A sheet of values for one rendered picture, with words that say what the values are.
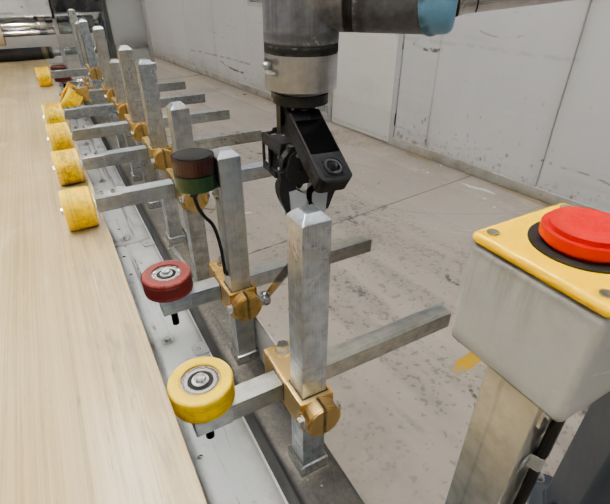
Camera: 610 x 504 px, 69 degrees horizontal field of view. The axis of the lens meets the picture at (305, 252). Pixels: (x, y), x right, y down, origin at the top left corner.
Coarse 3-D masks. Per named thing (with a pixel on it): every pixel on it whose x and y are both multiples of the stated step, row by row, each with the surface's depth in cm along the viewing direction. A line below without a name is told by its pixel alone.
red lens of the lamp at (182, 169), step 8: (176, 160) 60; (208, 160) 61; (176, 168) 61; (184, 168) 60; (192, 168) 60; (200, 168) 61; (208, 168) 62; (184, 176) 61; (192, 176) 61; (200, 176) 61
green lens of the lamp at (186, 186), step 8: (176, 176) 62; (208, 176) 62; (216, 176) 64; (176, 184) 63; (184, 184) 62; (192, 184) 61; (200, 184) 62; (208, 184) 62; (216, 184) 64; (184, 192) 62; (192, 192) 62; (200, 192) 62
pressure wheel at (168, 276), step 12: (156, 264) 76; (168, 264) 76; (180, 264) 76; (144, 276) 73; (156, 276) 73; (168, 276) 73; (180, 276) 73; (144, 288) 72; (156, 288) 70; (168, 288) 71; (180, 288) 72; (156, 300) 72; (168, 300) 72
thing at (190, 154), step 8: (176, 152) 63; (184, 152) 63; (192, 152) 63; (200, 152) 63; (208, 152) 63; (184, 160) 60; (192, 160) 60; (200, 160) 60; (216, 192) 66; (216, 200) 67; (200, 208) 67; (216, 232) 69; (224, 264) 73; (224, 272) 74
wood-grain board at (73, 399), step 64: (0, 128) 144; (0, 192) 102; (0, 256) 79; (64, 256) 79; (0, 320) 64; (64, 320) 64; (128, 320) 64; (0, 384) 54; (64, 384) 54; (128, 384) 54; (0, 448) 47; (64, 448) 47; (128, 448) 47
